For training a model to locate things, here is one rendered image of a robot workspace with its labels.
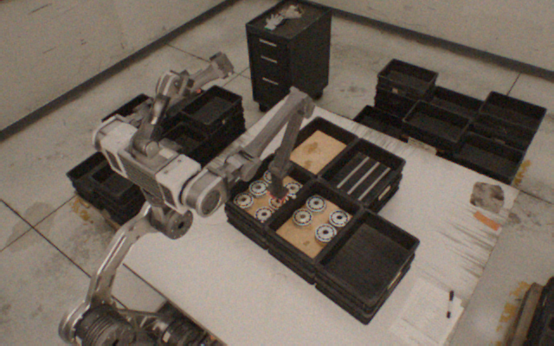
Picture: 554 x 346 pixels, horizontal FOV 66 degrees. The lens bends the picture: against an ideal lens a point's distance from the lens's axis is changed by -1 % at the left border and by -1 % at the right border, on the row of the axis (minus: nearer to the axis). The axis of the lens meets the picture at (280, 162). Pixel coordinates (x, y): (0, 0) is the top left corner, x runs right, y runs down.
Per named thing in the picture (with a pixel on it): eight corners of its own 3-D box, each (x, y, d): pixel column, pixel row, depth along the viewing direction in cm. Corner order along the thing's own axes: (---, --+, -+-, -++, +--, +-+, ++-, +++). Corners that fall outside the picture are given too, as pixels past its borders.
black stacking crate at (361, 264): (369, 317, 179) (371, 304, 171) (313, 276, 193) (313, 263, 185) (415, 254, 199) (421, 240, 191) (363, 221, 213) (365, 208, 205)
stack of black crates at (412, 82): (428, 117, 369) (439, 73, 337) (413, 136, 353) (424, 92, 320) (385, 100, 386) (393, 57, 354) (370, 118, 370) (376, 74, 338)
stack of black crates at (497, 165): (509, 185, 312) (526, 152, 288) (496, 212, 296) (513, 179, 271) (456, 163, 329) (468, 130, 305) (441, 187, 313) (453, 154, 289)
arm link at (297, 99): (294, 75, 166) (316, 88, 163) (296, 94, 179) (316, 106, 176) (221, 162, 154) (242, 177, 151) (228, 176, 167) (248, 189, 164)
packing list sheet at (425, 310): (437, 363, 175) (438, 363, 175) (387, 332, 185) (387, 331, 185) (466, 303, 193) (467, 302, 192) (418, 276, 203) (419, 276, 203)
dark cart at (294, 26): (293, 129, 386) (290, 39, 322) (254, 112, 406) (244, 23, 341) (327, 95, 419) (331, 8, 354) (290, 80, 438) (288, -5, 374)
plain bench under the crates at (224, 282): (368, 497, 200) (389, 472, 150) (143, 310, 270) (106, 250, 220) (482, 257, 287) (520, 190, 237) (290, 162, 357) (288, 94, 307)
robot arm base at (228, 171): (210, 189, 155) (204, 167, 146) (225, 176, 159) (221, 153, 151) (228, 200, 151) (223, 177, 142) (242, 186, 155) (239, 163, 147)
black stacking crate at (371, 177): (363, 221, 213) (364, 207, 205) (316, 192, 228) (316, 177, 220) (403, 176, 233) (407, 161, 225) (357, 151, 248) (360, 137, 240)
